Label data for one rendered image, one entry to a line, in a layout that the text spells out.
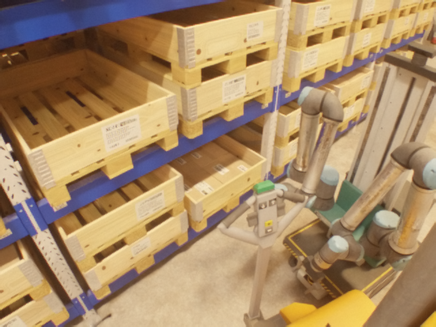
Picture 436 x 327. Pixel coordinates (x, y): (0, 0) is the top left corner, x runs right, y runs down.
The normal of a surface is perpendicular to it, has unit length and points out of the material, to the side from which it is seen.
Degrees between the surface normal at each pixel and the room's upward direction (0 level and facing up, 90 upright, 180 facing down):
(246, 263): 0
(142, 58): 90
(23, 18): 90
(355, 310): 0
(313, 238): 0
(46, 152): 90
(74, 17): 90
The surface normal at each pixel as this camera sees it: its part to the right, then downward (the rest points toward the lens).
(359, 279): 0.00, -0.78
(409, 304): -0.80, 0.37
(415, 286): -0.93, 0.22
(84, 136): 0.68, 0.45
